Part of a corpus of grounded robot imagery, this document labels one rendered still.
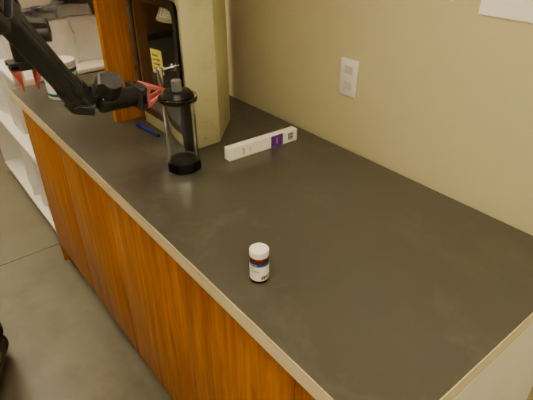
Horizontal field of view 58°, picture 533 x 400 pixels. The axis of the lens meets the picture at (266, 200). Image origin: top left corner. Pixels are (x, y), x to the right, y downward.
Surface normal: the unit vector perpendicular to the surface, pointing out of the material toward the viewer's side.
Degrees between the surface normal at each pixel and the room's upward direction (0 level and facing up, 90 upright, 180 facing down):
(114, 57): 90
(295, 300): 0
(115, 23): 90
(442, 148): 90
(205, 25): 90
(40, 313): 0
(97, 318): 0
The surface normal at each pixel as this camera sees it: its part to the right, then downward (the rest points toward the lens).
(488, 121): -0.78, 0.33
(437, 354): 0.00, -0.85
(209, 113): 0.62, 0.41
